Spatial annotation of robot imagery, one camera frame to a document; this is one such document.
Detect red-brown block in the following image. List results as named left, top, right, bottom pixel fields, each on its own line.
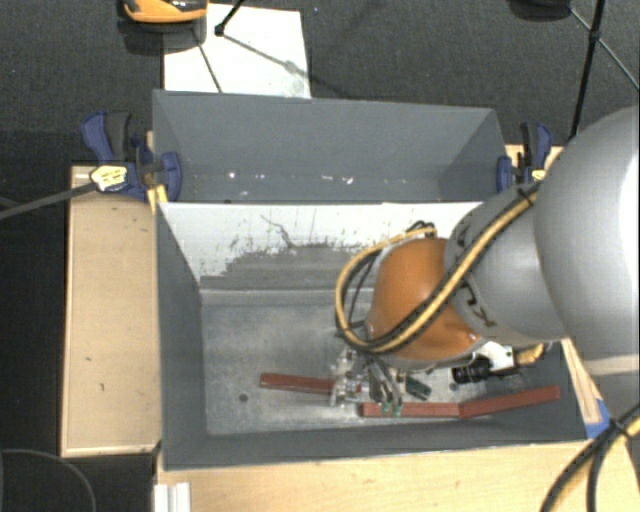
left=357, top=401, right=462, bottom=419
left=457, top=384, right=563, bottom=420
left=259, top=372, right=335, bottom=396

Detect dark green flat block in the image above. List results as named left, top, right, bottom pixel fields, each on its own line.
left=404, top=375, right=433, bottom=400

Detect grey metal bin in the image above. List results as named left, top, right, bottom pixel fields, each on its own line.
left=151, top=88, right=602, bottom=471

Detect pale wood board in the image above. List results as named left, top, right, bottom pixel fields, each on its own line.
left=59, top=164, right=164, bottom=459

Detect black cylinder on white bracket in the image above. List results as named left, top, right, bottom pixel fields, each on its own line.
left=451, top=344, right=517, bottom=386

